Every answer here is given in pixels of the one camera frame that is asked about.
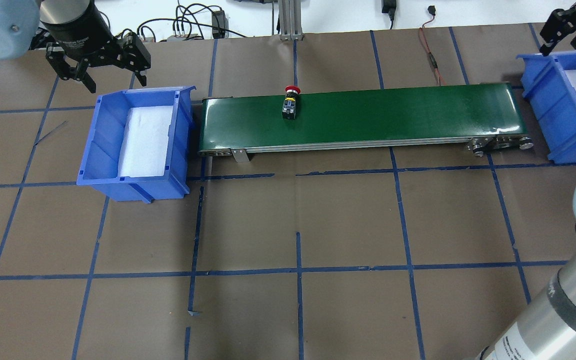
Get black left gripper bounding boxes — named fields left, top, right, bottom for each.
left=41, top=10, right=152, bottom=94

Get red push button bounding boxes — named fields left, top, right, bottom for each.
left=281, top=85, right=301, bottom=120

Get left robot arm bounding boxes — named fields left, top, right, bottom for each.
left=0, top=0, right=152, bottom=93

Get blue left plastic bin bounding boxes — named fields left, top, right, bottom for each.
left=76, top=86, right=195, bottom=204

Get blue plastic bin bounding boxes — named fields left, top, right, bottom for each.
left=76, top=86, right=195, bottom=204
left=518, top=50, right=576, bottom=164

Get blue right plastic bin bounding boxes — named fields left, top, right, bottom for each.
left=518, top=50, right=576, bottom=164

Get green conveyor belt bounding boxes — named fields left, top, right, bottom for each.
left=198, top=82, right=534, bottom=162

